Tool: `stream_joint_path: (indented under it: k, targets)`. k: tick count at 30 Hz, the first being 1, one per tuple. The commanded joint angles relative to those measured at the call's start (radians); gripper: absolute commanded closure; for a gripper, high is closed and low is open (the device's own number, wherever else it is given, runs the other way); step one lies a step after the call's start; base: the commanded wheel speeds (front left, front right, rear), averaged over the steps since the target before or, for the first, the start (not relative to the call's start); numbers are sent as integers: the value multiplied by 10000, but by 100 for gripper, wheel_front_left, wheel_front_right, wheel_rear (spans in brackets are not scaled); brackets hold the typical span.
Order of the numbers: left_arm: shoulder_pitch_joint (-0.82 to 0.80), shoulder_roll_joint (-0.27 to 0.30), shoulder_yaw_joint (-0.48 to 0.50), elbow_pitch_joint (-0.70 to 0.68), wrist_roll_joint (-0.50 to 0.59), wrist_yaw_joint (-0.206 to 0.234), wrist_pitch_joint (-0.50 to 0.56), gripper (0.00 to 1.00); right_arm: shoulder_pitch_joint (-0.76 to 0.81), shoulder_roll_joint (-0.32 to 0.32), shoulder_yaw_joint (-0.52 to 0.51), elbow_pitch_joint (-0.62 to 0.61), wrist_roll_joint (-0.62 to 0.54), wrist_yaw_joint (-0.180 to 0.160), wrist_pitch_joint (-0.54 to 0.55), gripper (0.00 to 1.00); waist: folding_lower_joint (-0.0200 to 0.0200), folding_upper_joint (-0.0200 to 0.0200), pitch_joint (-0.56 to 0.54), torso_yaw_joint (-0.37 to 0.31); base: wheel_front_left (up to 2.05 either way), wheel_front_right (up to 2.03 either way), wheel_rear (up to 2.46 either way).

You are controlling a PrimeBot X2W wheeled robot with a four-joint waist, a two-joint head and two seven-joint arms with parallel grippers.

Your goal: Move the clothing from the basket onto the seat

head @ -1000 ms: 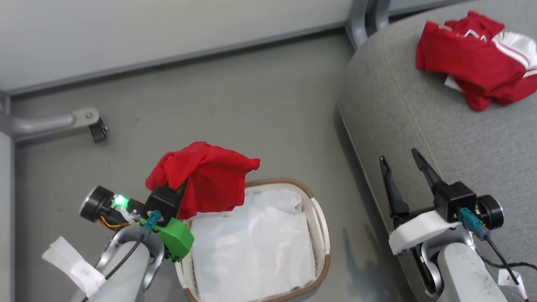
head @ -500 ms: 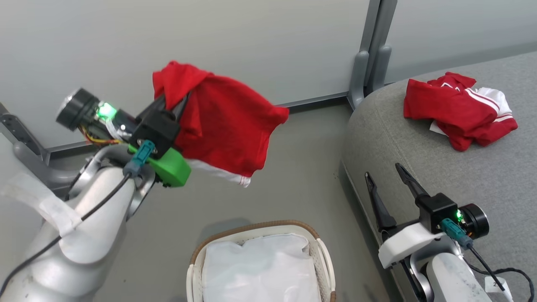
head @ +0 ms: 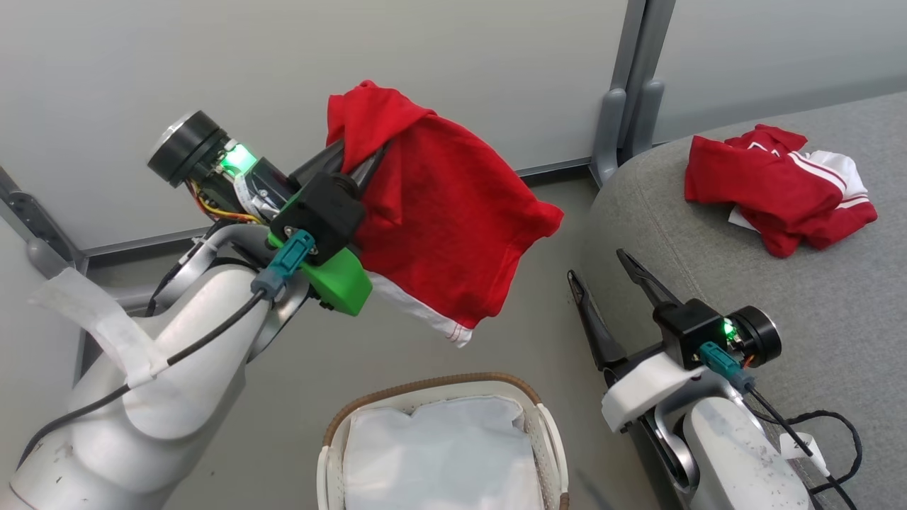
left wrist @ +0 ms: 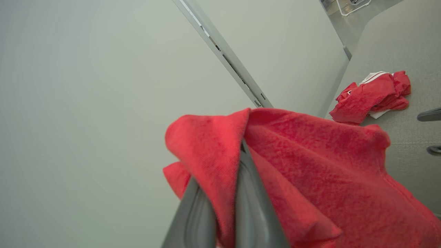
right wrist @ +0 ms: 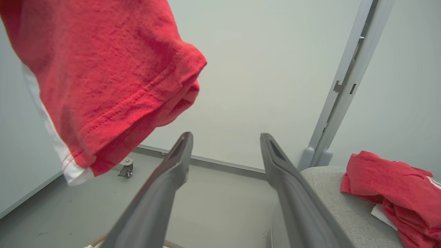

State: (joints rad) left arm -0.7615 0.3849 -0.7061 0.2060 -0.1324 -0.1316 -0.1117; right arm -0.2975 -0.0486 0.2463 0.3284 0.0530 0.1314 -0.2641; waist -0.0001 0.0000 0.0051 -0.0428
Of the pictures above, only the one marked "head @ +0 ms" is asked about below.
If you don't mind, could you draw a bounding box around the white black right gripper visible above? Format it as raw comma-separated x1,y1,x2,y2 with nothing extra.
567,249,782,433

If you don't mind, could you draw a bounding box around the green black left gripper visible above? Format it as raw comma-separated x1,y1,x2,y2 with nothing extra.
147,110,388,317

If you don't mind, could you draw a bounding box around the plain red shirt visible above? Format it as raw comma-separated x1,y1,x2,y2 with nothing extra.
326,80,565,348

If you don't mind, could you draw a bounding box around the red shirt with white stripes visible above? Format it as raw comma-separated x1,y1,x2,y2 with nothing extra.
684,124,878,259

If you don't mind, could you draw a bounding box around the grey fabric sofa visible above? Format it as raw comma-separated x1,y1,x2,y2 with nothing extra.
580,92,907,510

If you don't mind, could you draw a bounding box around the white wicker-rimmed laundry basket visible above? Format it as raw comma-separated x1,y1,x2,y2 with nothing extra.
317,372,570,510

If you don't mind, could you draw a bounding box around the grey curved partition foot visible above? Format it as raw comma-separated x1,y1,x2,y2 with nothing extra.
0,166,153,312

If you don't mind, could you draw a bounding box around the grey upright partition post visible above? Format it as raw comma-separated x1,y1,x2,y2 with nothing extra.
590,0,677,187

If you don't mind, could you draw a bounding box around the small white cable tag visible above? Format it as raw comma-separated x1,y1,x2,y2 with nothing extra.
779,432,830,477

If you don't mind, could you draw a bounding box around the white tape strap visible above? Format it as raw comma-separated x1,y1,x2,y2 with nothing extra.
28,268,171,387

